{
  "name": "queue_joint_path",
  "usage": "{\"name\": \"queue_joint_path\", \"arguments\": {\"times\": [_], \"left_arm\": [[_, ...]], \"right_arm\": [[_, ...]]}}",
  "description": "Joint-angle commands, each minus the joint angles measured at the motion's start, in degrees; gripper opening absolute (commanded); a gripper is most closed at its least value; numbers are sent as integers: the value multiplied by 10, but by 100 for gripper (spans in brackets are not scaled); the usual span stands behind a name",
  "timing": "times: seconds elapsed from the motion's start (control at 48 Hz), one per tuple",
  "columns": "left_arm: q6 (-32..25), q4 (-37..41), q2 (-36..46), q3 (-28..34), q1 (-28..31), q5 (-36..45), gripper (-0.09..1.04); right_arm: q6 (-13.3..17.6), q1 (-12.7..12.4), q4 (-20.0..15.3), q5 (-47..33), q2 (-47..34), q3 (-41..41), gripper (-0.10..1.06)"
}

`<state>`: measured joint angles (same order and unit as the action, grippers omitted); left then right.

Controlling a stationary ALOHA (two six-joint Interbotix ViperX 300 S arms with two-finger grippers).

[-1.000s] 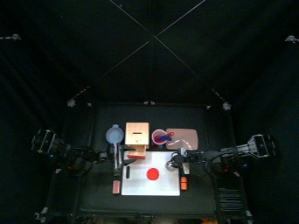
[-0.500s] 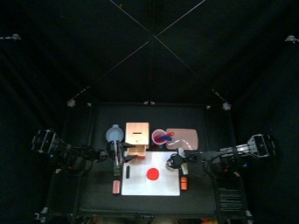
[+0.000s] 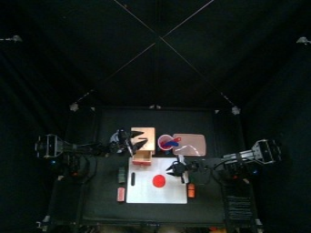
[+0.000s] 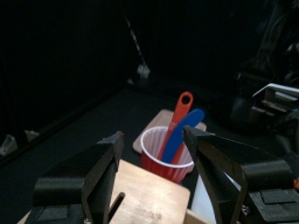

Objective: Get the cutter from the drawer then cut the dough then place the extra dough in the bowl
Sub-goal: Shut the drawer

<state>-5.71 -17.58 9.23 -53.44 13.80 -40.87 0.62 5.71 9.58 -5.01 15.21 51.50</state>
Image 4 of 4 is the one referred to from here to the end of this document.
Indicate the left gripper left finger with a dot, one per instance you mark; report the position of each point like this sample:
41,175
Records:
78,180

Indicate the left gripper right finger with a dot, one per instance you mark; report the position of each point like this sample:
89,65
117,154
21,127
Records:
241,175

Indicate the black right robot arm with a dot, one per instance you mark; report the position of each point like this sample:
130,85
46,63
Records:
281,43

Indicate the blue plastic dough tool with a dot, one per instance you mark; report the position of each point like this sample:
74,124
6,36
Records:
184,131

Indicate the orange plastic dough tool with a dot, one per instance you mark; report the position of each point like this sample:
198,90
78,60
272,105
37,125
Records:
184,108

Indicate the small orange block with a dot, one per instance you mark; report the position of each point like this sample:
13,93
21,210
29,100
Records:
297,184

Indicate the red plastic cup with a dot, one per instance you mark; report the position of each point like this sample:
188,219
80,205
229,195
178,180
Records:
156,166

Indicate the silver frame corner bracket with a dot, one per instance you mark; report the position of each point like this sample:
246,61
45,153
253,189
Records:
11,143
144,71

